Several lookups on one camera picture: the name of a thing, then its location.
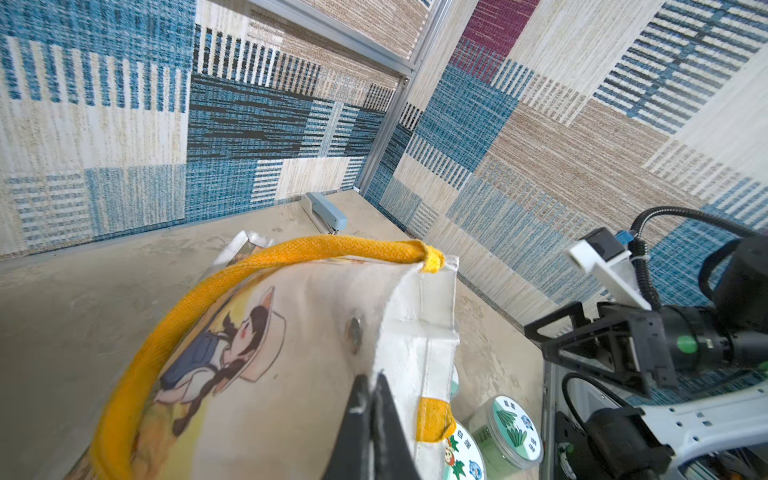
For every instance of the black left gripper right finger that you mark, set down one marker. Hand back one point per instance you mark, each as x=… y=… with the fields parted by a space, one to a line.
x=392 y=458

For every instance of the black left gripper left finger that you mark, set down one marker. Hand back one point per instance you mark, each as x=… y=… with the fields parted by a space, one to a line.
x=351 y=455

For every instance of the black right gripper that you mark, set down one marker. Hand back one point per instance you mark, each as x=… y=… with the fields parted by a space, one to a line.
x=643 y=353

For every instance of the seed jar green label lid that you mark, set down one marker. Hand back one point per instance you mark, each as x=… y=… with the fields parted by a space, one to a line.
x=462 y=457

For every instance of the white canvas bag yellow handles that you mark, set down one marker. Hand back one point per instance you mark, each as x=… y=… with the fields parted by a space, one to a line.
x=248 y=376

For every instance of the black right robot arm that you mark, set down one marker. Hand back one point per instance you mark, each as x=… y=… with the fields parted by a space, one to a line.
x=730 y=332

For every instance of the grey stapler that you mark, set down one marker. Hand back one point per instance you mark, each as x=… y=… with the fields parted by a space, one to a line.
x=326 y=217

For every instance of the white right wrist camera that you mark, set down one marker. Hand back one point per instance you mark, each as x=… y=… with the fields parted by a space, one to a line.
x=601 y=254

